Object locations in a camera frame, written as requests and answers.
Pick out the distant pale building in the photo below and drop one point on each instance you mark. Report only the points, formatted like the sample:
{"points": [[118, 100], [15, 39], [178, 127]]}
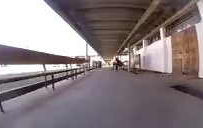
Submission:
{"points": [[96, 60]]}

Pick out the person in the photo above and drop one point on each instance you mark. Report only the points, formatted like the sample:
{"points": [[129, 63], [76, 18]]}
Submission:
{"points": [[116, 63]]}

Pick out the pole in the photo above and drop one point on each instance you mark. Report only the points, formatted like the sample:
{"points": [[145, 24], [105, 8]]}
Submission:
{"points": [[86, 51]]}

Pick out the concrete covered walkway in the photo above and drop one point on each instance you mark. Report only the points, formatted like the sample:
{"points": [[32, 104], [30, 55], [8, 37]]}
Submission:
{"points": [[109, 100]]}

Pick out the walkway canopy roof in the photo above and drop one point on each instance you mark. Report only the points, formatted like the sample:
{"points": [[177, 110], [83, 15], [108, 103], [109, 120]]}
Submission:
{"points": [[112, 20]]}

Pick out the white building with wooden door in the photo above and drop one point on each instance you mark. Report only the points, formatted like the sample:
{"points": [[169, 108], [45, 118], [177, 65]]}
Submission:
{"points": [[155, 56]]}

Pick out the long reddish railing with bench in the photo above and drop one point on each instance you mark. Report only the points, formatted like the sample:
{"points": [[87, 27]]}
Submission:
{"points": [[25, 56]]}

